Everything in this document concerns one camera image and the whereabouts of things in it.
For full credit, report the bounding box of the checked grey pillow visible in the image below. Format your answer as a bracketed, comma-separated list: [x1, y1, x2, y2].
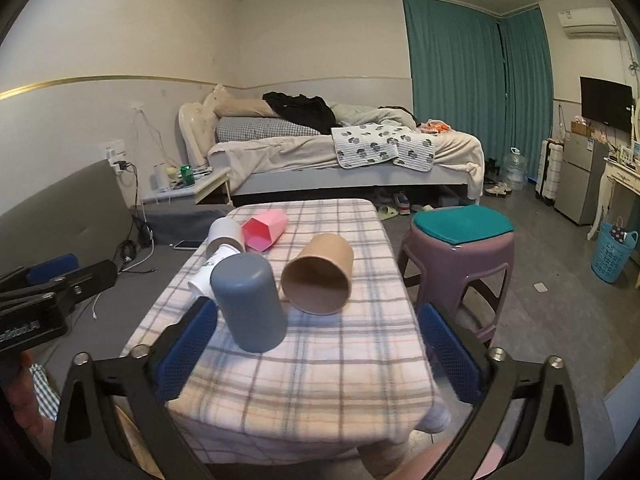
[216, 117, 320, 142]

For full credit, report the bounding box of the bed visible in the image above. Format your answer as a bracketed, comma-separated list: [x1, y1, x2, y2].
[178, 84, 485, 202]

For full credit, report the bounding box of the white dressing table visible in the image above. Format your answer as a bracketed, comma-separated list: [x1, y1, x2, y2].
[584, 104, 640, 288]

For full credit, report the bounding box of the green curtain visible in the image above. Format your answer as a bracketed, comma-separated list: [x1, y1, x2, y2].
[402, 0, 553, 178]

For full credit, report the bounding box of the grey plastic cup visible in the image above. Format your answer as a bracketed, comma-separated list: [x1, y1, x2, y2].
[209, 254, 288, 353]

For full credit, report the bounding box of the smartphone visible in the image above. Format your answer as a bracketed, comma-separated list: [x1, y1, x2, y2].
[171, 240, 201, 250]

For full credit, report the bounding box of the air conditioner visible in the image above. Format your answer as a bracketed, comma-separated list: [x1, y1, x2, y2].
[558, 6, 623, 38]

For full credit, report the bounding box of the small grey fridge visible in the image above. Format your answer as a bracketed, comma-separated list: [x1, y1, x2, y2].
[554, 133, 608, 226]

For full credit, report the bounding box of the white printed paper cup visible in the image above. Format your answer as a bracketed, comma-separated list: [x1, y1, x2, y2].
[188, 244, 241, 300]

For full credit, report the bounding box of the plaid blanket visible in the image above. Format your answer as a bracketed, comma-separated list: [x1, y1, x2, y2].
[168, 198, 450, 465]

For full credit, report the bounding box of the white suitcase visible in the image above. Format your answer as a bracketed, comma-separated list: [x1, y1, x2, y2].
[535, 139, 564, 206]

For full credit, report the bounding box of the pink faceted cup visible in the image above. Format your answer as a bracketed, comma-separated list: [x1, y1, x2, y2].
[242, 209, 288, 252]

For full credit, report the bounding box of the patterned white mat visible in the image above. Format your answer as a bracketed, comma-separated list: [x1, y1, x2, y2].
[331, 124, 435, 172]

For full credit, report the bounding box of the white plastic cup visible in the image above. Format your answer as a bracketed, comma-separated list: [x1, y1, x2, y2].
[205, 217, 245, 257]

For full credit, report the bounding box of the brown paper cup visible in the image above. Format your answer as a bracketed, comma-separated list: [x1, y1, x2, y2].
[281, 233, 354, 315]

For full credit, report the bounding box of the black television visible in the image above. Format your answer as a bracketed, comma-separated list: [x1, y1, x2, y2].
[580, 77, 634, 133]

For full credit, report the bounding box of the white charging cable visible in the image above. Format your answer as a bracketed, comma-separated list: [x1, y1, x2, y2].
[92, 244, 158, 321]

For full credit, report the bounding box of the teal stool cushion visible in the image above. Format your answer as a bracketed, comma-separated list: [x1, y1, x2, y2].
[413, 205, 514, 245]

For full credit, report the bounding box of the white nightstand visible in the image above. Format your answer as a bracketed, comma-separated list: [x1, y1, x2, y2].
[142, 167, 232, 205]

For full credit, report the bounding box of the purple plastic stool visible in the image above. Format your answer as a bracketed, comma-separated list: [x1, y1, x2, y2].
[397, 215, 515, 344]

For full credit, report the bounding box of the black clothing pile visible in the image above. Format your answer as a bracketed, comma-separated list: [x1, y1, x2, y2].
[262, 91, 338, 134]

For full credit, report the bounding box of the green can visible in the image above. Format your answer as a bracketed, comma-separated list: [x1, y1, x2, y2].
[180, 165, 195, 186]

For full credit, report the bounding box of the blue laundry basket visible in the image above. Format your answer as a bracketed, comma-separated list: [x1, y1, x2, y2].
[591, 222, 639, 284]

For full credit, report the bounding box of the water jug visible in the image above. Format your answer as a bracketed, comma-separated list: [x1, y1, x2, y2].
[502, 146, 527, 191]

